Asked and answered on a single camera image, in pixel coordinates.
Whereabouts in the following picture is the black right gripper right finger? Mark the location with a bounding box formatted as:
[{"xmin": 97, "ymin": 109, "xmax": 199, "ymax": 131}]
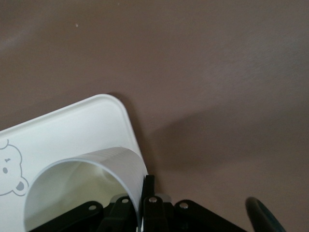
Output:
[{"xmin": 142, "ymin": 175, "xmax": 245, "ymax": 232}]

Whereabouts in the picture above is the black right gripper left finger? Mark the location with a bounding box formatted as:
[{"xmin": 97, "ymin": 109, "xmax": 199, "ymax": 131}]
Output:
[{"xmin": 32, "ymin": 194, "xmax": 140, "ymax": 232}]

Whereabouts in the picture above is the white plastic cup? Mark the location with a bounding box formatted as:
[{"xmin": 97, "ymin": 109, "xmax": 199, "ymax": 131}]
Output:
[{"xmin": 24, "ymin": 146, "xmax": 149, "ymax": 232}]

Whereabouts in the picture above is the cream tray with bear print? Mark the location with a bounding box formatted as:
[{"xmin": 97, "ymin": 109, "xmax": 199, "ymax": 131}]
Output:
[{"xmin": 0, "ymin": 94, "xmax": 146, "ymax": 232}]

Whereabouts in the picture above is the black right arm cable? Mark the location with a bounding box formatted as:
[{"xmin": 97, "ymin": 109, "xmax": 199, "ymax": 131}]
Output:
[{"xmin": 244, "ymin": 196, "xmax": 286, "ymax": 232}]

